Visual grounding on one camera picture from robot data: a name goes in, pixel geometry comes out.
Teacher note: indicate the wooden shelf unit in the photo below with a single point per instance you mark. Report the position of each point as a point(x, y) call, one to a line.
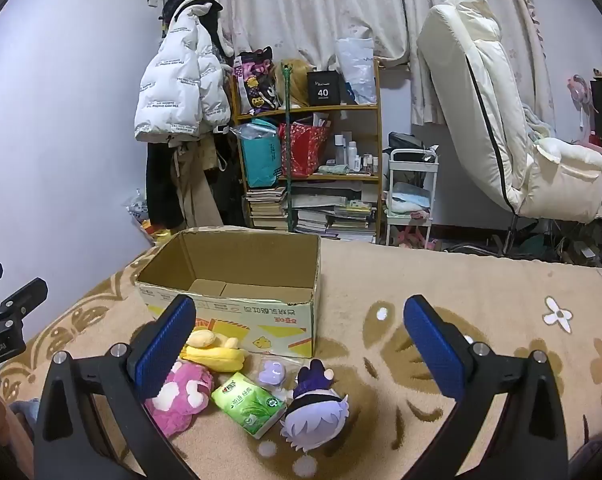
point(379, 160)

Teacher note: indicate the stack of brown books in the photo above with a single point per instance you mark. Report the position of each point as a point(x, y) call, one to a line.
point(266, 207)

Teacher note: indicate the black hanging garment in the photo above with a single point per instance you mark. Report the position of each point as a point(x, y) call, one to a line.
point(163, 185)

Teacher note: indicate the red shopping bag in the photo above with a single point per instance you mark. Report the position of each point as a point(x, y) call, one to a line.
point(303, 150)

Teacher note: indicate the green pole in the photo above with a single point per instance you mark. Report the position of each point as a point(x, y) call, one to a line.
point(289, 160)

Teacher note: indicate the beige hanging garment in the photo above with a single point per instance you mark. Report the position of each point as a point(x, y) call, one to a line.
point(201, 190)

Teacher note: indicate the black pink printed bag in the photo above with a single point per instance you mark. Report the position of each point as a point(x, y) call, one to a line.
point(256, 82)

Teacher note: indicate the blonde wig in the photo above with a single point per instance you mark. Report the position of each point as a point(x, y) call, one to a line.
point(298, 85)

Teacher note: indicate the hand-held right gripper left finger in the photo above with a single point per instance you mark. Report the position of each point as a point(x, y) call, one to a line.
point(163, 350)

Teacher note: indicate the pink bear plush toy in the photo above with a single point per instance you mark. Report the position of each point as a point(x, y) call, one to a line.
point(181, 412)

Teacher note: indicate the pink desk fan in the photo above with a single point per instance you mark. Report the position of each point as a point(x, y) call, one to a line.
point(581, 92)

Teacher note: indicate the pile of books and magazines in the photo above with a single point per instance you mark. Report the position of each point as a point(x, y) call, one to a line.
point(336, 215)

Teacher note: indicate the printed cardboard box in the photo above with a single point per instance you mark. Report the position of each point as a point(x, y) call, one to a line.
point(261, 320)

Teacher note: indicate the clear plastic bag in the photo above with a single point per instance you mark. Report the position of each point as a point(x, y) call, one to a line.
point(356, 70)

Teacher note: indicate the blue folded cloth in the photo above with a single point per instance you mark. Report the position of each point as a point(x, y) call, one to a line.
point(408, 197)

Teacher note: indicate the black box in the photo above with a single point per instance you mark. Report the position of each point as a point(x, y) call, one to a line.
point(323, 89)

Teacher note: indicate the purple-haired plush doll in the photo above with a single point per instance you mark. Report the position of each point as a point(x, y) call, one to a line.
point(311, 420)

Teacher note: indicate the yellow plush toy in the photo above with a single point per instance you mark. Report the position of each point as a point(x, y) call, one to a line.
point(216, 357)

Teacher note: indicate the group of toiletry bottles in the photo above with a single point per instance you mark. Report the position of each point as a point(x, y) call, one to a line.
point(353, 155)

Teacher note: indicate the white trolley cart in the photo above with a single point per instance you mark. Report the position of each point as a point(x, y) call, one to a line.
point(431, 170)

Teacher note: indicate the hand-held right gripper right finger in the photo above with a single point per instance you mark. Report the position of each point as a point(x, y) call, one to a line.
point(433, 350)

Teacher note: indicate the purple toy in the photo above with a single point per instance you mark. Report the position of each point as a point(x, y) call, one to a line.
point(270, 374)

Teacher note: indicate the pile of colourful packets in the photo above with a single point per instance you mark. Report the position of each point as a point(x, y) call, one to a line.
point(146, 220)

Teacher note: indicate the green tissue pack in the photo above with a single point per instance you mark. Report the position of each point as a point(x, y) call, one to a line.
point(246, 402)

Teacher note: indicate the teal shopping bag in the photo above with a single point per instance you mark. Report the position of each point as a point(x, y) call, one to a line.
point(261, 157)

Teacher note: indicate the cream floral curtain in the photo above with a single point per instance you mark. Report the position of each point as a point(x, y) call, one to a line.
point(306, 10)

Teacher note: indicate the cream recliner chair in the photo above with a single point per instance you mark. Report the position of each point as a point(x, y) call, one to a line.
point(481, 110)

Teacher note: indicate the white puffer jacket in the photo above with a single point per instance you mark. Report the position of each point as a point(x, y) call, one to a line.
point(171, 85)

